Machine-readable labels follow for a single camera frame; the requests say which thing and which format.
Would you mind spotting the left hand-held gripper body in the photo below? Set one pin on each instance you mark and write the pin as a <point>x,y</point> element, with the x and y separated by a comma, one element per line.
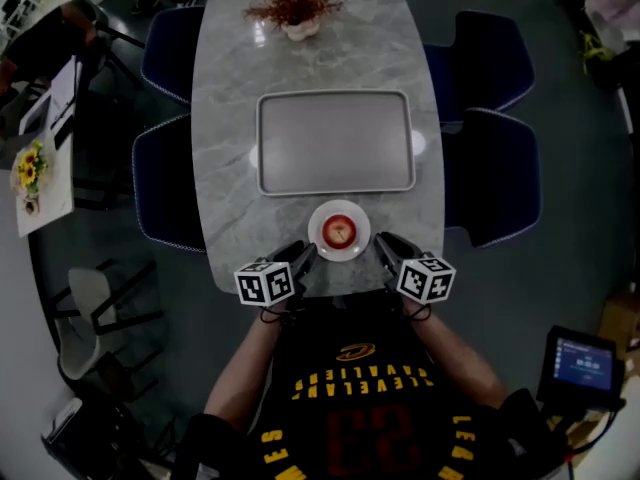
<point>262,285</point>

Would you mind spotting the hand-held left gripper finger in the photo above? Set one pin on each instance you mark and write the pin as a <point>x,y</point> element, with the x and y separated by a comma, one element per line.
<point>287,253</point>
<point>305,265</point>

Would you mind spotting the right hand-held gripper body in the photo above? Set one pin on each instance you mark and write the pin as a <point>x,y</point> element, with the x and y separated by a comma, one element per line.
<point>425,280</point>

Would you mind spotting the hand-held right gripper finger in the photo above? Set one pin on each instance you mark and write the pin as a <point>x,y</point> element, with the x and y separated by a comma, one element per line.
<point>406,248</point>
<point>390,260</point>

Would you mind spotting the white round plate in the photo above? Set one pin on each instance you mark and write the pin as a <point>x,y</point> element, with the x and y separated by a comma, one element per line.
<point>314,230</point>

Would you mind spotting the red apple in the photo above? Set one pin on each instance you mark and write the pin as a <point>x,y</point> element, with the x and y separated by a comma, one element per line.
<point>339,231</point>

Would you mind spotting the person's right forearm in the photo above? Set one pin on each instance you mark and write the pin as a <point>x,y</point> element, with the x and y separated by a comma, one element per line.
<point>450,348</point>

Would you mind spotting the person's left forearm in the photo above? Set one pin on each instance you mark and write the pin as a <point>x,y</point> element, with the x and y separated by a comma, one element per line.
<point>240,363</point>

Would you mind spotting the dark blue chair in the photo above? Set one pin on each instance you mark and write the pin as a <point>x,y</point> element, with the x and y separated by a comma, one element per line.
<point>165,183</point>
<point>170,53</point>
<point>495,178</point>
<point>480,63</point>

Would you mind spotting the grey rectangular tray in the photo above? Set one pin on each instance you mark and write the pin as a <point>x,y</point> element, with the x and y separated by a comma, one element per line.
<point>335,143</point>

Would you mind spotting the black jersey with yellow print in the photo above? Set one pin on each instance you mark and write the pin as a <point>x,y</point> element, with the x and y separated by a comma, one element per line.
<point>360,443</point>

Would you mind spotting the black tablet monitor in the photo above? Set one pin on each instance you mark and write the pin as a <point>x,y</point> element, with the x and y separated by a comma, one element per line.
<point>585,368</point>

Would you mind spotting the cardboard box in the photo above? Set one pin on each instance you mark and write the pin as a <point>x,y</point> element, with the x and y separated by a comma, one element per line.
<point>622,328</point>

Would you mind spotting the black equipment case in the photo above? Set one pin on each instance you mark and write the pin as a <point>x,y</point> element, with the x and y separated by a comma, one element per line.
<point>110,448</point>

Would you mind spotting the white side table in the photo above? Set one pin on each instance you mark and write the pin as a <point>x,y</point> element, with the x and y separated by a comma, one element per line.
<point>55,203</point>

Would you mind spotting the white device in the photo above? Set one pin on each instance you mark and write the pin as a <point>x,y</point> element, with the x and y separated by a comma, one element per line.
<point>62,420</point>

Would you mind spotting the black phone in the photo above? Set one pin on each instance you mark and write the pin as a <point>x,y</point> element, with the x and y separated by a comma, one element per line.
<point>62,135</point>

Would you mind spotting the sunflower bouquet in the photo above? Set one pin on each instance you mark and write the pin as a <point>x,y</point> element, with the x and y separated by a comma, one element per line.
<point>29,168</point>

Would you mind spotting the white paper clipboard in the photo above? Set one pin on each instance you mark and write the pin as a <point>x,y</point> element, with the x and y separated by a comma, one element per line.
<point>65,93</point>

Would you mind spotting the grey laptop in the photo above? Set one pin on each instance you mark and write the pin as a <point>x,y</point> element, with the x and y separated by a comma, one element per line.
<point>37,113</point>

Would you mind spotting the beige chair with black frame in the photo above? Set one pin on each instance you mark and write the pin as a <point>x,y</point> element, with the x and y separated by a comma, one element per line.
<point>85,288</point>

